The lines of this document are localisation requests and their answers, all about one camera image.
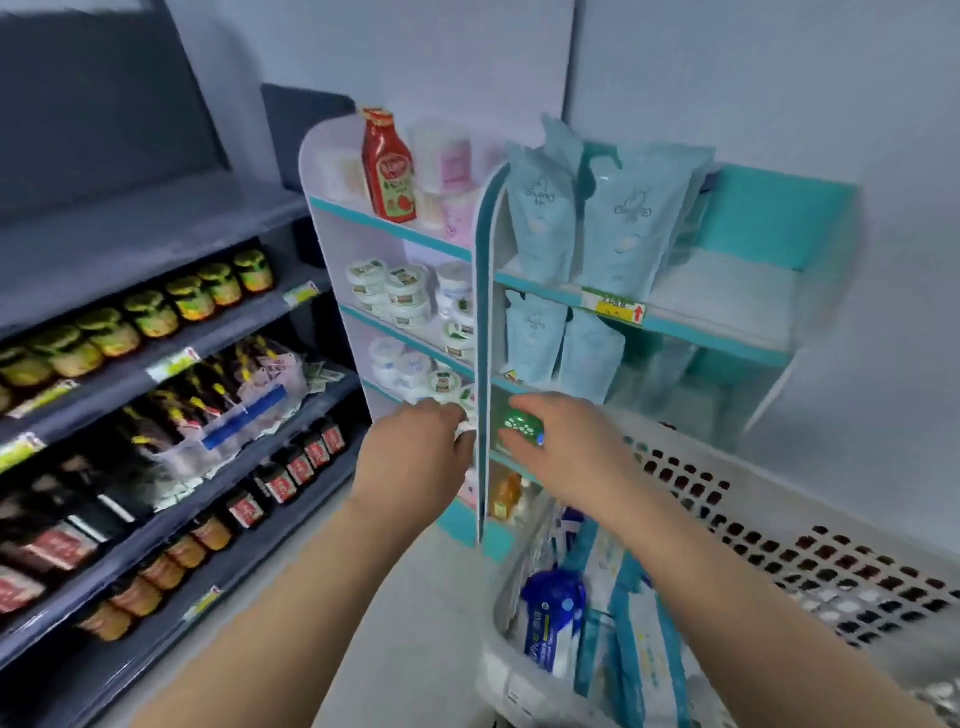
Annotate row of green-lid jars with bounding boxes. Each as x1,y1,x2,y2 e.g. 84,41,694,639
0,247,276,415

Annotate stack of white round tubs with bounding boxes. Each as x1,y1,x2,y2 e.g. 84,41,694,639
345,258,478,423

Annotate row of brown jars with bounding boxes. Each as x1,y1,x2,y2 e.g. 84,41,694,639
75,516,235,646

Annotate small white sachets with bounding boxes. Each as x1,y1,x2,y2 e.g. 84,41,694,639
300,358,348,396

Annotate orange bottle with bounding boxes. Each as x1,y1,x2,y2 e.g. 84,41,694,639
490,472,524,524

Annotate white and teal shelf unit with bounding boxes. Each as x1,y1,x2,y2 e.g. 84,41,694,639
298,112,864,565

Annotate red ketchup bottle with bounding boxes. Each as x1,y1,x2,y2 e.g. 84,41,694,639
361,107,418,225

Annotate white perforated plastic basket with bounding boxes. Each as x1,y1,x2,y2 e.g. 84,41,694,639
475,408,960,728

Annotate teal and white packets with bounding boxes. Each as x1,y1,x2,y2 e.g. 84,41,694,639
558,516,723,728

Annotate dark blue panel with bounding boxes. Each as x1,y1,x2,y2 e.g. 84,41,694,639
260,82,358,198

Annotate person's left forearm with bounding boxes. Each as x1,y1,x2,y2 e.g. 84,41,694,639
133,487,423,728

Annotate row of red-label dark bottles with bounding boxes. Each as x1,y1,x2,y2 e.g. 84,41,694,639
0,416,351,618

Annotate light blue refill pouch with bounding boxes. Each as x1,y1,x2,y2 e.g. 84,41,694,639
505,142,580,288
576,141,715,303
540,112,588,177
504,289,570,387
558,309,627,406

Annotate person's right hand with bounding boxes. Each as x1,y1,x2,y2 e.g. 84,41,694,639
498,391,651,520

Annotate pink and white containers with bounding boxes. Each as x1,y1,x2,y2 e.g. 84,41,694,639
409,120,483,243

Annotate blue and white packet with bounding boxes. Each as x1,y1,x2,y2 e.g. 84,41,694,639
516,568,589,681

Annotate small green packet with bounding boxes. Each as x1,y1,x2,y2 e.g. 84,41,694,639
498,401,547,451

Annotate yellow price tag red arrow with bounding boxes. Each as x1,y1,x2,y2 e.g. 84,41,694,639
580,287,648,327

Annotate group of yellow-cap dark bottles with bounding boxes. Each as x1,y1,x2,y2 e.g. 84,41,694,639
120,336,303,453

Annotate dark grey shelf unit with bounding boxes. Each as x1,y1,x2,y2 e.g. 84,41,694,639
0,0,370,728

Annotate person's left hand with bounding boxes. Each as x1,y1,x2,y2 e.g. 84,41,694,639
351,397,478,520

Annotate person's right forearm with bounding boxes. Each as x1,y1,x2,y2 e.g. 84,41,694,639
598,480,948,728

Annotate clear plastic bag blue label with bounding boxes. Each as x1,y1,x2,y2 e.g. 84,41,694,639
147,351,310,483

